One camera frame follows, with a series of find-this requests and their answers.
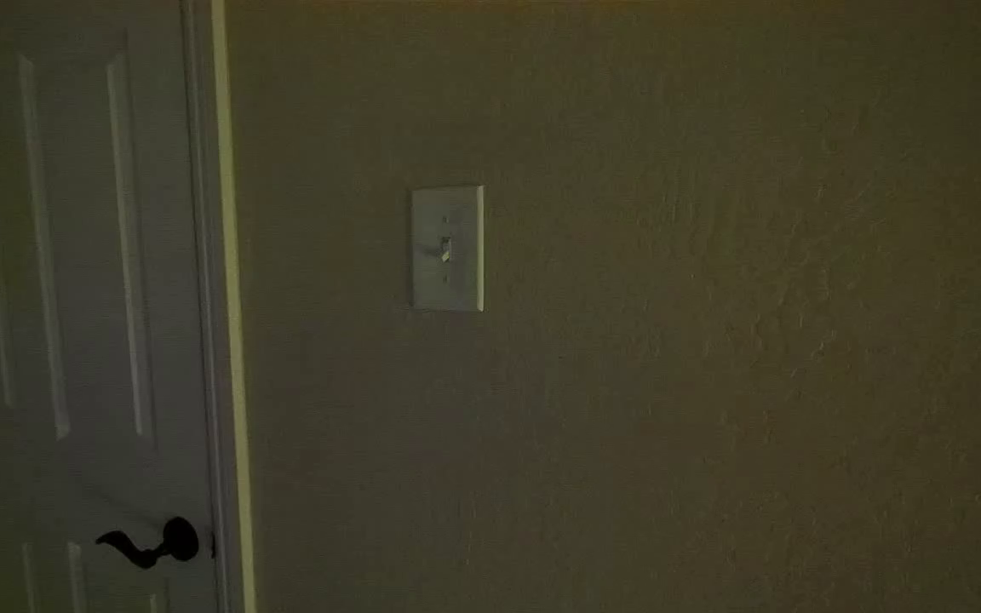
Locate white panelled door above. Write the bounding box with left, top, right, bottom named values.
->
left=0, top=0, right=229, bottom=613

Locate white door frame trim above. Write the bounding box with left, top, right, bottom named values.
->
left=182, top=0, right=261, bottom=613

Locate black lever door handle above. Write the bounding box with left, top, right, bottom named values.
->
left=92, top=513, right=205, bottom=573

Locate white light switch plate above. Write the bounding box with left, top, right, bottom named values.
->
left=406, top=182, right=490, bottom=318

